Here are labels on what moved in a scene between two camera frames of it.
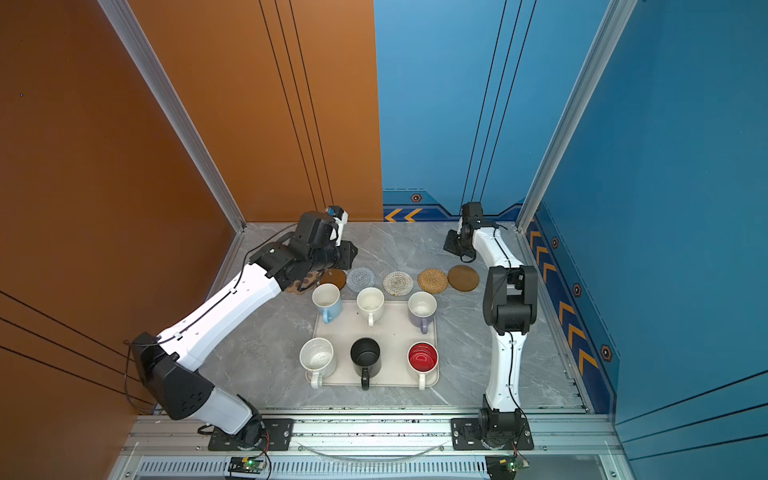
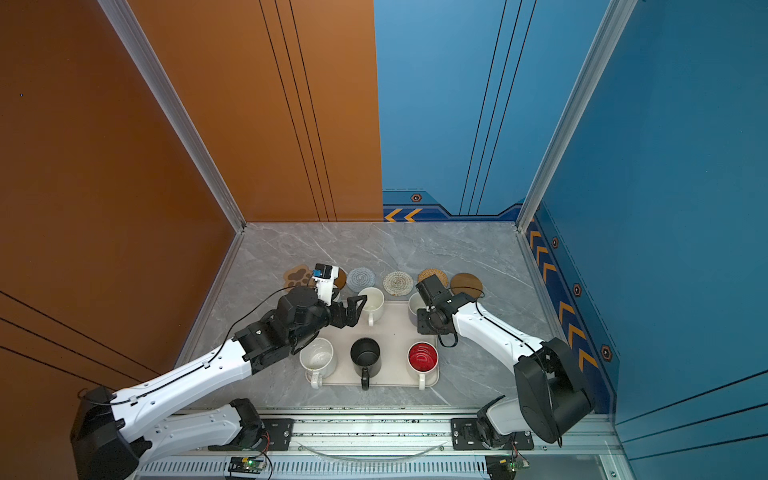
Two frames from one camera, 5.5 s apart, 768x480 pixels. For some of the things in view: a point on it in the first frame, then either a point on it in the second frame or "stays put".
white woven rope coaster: [397, 283] stays put
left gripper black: [346, 248] → [352, 317]
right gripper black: [449, 245] → [422, 328]
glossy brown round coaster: [334, 276] stays put
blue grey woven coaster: [361, 278] stays put
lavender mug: [421, 308] stays put
